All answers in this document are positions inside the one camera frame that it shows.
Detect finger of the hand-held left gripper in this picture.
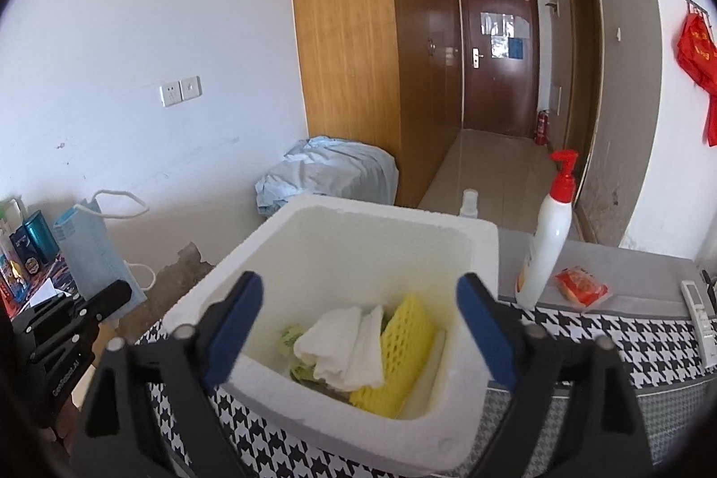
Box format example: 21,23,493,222
78,281,134,325

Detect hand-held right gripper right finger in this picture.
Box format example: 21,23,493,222
455,272,653,478

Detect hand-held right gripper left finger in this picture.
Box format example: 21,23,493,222
73,271,264,478

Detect yellow foam net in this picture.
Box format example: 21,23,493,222
350,294,439,420

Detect white cloth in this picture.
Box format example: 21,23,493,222
293,306,387,392

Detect white foam box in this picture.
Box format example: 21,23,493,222
162,194,501,476

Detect white paper sheet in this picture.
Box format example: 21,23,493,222
17,276,76,314

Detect teal bottle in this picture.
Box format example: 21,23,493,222
25,211,60,266

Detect dark blue bottle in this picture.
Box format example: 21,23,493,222
10,225,43,280

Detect red snack packet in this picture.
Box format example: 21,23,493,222
554,265,613,310

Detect white red-pump lotion bottle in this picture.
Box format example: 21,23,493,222
514,149,579,311

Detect houndstooth table mat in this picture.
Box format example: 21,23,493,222
134,299,717,478

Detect light blue bedsheet pile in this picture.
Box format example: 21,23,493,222
256,136,400,217

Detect white remote control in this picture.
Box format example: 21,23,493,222
680,280,717,367

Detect dark brown entrance door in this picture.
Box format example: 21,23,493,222
459,0,541,138

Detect wooden wardrobe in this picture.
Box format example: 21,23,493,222
287,0,463,209

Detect brown side door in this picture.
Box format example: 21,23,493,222
566,0,607,193

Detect red cloth bag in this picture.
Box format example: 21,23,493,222
704,91,717,146

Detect red hanging banners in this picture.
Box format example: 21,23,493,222
675,13,717,95

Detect blue bag with rope handles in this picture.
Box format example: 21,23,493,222
53,189,158,308

